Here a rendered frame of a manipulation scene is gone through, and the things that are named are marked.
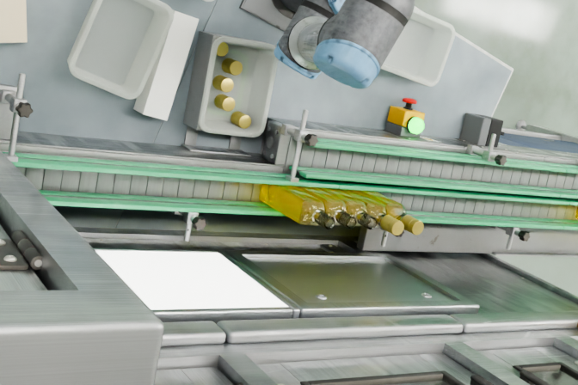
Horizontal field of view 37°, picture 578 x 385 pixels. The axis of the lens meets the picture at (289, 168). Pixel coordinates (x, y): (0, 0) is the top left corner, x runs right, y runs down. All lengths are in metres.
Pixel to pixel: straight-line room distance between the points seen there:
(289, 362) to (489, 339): 0.49
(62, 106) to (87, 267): 1.34
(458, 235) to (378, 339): 0.85
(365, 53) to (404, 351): 0.58
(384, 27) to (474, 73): 1.04
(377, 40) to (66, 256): 0.97
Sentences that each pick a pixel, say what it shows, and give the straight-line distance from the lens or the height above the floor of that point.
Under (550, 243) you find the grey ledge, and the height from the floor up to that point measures 0.88.
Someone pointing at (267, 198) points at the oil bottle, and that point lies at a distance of 2.00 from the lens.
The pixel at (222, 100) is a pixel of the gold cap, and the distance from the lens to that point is 2.01.
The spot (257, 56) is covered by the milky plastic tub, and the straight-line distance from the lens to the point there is 2.08.
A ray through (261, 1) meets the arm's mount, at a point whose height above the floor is 0.76.
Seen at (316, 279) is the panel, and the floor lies 1.15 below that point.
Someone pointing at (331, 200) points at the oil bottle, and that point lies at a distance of 1.91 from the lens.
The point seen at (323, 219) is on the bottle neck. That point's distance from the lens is 1.83.
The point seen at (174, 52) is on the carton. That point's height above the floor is 0.81.
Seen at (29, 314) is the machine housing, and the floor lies 2.12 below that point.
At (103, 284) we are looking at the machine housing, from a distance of 0.59.
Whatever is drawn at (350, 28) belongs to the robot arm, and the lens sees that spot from 1.50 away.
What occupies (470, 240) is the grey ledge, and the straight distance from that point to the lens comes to 2.50.
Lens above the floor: 2.58
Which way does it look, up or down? 56 degrees down
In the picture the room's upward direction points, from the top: 117 degrees clockwise
